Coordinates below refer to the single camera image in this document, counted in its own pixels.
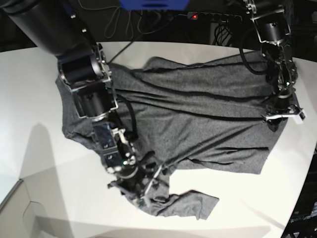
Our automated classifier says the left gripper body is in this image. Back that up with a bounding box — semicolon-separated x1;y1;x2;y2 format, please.
262;96;305;131

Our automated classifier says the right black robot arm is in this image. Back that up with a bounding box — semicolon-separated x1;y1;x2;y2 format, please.
0;0;162;208

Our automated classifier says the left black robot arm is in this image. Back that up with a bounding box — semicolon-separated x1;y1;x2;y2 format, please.
239;0;306;132

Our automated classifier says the grey long-sleeve t-shirt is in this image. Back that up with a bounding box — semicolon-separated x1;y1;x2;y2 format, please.
54;51;298;221

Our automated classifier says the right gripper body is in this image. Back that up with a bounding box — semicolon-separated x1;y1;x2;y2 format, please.
107;151;169;207

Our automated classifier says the black power strip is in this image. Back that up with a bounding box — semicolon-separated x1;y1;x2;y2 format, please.
187;12;243;23

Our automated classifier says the blue plastic box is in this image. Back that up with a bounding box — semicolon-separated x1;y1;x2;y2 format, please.
119;0;190;10

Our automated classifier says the grey side table panel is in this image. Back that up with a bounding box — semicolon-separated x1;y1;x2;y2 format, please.
0;180;44;238

